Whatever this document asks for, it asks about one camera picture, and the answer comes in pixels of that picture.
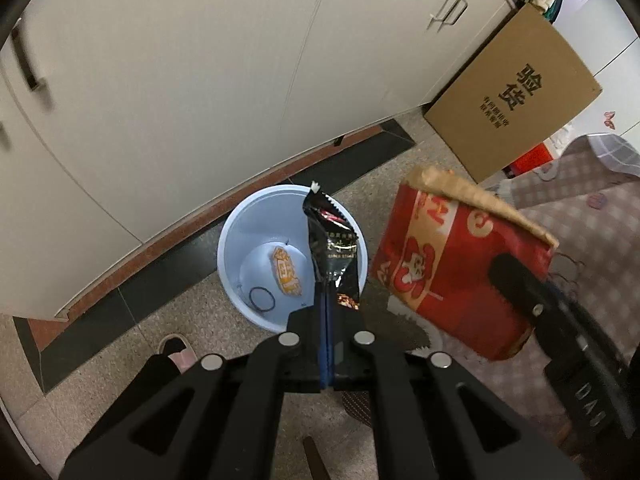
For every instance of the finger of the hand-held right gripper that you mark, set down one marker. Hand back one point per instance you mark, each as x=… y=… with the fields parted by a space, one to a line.
x=515 y=285

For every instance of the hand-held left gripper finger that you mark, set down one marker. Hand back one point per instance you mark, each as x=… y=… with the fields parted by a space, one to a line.
x=330 y=360
x=320 y=360

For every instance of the red paper bag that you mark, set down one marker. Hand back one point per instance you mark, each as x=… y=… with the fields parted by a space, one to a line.
x=440 y=260

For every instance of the black snack wrapper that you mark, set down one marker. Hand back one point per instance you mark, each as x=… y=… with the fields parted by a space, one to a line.
x=330 y=255

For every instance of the light blue trash bin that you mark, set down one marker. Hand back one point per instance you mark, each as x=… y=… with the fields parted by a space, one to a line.
x=250 y=230

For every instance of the yellow snack wrapper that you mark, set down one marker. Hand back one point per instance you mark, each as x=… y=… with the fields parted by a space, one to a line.
x=286 y=271

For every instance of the checked tablecloth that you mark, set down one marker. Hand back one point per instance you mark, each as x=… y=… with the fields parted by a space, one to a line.
x=575 y=195

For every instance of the red plastic box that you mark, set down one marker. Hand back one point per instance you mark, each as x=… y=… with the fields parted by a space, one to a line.
x=532 y=157

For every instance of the pink slipper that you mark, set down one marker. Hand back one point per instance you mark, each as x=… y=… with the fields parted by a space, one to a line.
x=175 y=350

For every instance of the person's black trouser leg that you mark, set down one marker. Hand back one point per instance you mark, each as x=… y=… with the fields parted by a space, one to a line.
x=152 y=372

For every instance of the brown cardboard box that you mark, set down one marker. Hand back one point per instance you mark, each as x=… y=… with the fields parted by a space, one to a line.
x=510 y=90

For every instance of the white cabinet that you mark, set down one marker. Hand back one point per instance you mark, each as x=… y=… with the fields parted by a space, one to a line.
x=200 y=100

